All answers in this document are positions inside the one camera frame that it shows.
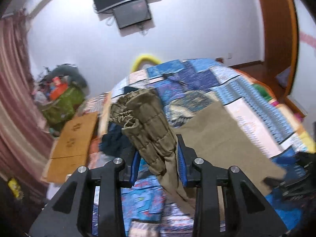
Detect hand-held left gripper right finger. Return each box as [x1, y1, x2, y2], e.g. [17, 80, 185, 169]
[176, 134, 288, 237]

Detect yellow foam arch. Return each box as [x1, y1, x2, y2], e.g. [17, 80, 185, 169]
[131, 54, 162, 73]

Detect orange box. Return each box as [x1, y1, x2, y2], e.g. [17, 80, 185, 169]
[51, 84, 68, 100]

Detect purple cloth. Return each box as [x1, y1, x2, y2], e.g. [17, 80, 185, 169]
[275, 67, 292, 87]

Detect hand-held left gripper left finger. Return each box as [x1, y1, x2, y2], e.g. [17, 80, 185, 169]
[28, 150, 141, 237]

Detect small black monitor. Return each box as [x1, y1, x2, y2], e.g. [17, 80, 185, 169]
[113, 0, 152, 29]

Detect blue patchwork blanket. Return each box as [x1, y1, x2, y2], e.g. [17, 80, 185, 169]
[89, 59, 316, 237]

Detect dark navy garment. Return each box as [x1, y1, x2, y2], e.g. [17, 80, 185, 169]
[100, 86, 139, 163]

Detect striped pink curtain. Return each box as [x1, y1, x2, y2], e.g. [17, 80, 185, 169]
[0, 12, 57, 195]

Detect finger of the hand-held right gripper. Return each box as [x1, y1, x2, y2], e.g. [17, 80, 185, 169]
[264, 176, 288, 187]

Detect wooden door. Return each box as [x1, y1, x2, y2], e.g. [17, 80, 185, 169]
[254, 0, 299, 97]

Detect green fabric bag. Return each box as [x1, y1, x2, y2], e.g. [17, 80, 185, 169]
[41, 86, 86, 131]

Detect orange yellow bed sheet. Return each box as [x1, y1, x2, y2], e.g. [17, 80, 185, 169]
[247, 74, 280, 105]

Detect striped cloth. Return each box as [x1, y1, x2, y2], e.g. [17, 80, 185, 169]
[84, 92, 111, 114]

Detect grey plush toy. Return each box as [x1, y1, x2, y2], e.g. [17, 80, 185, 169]
[47, 64, 88, 88]

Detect yellow object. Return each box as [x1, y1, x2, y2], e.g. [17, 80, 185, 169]
[7, 178, 22, 198]

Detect khaki pants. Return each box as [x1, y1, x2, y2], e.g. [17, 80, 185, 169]
[109, 88, 284, 218]

